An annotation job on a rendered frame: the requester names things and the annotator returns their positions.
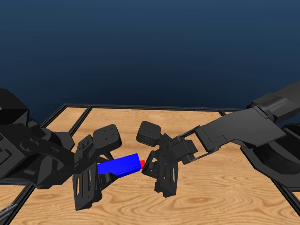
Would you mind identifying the blue hollow socket block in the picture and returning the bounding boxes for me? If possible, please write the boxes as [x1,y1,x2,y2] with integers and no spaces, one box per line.
[97,152,142,179]

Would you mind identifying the grey metal strut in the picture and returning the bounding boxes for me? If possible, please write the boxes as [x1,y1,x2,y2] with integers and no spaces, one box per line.
[0,202,19,218]

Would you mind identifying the black table frame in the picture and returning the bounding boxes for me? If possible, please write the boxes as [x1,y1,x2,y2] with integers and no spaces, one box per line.
[0,104,300,225]

